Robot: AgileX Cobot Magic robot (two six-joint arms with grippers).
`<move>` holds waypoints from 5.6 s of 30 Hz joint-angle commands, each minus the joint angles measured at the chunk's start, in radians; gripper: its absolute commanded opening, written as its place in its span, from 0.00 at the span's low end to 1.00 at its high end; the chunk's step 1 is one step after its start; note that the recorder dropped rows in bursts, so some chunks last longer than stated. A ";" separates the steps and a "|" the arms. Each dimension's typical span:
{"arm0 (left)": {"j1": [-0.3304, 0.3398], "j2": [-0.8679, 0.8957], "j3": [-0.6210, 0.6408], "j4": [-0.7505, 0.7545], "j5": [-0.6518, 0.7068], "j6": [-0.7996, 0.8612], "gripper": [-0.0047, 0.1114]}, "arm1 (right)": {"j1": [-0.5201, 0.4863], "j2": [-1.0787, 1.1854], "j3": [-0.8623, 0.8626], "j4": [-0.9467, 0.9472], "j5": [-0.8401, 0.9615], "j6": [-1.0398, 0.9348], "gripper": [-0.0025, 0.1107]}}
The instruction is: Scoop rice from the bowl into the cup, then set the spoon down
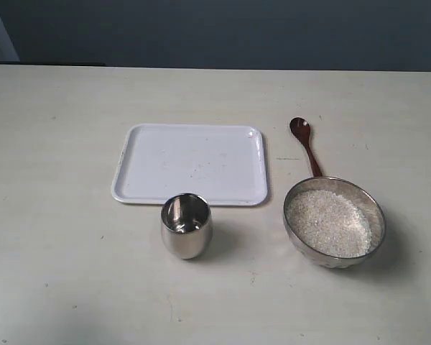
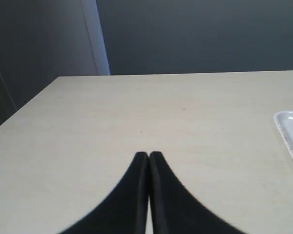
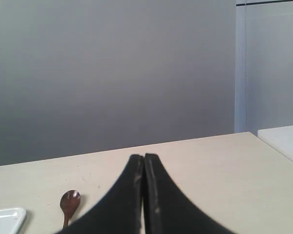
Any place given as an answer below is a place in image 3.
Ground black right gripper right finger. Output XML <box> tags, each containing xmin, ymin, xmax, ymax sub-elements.
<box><xmin>144</xmin><ymin>154</ymin><xmax>233</xmax><ymax>234</ymax></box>

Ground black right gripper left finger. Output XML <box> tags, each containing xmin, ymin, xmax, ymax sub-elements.
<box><xmin>58</xmin><ymin>155</ymin><xmax>144</xmax><ymax>234</ymax></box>

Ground brown wooden spoon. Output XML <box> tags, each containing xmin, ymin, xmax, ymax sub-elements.
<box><xmin>60</xmin><ymin>190</ymin><xmax>81</xmax><ymax>228</ymax></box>

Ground white rectangular tray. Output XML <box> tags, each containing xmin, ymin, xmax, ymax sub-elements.
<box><xmin>0</xmin><ymin>207</ymin><xmax>27</xmax><ymax>234</ymax></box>

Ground white side table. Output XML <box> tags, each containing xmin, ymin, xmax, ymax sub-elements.
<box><xmin>257</xmin><ymin>125</ymin><xmax>293</xmax><ymax>161</ymax></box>

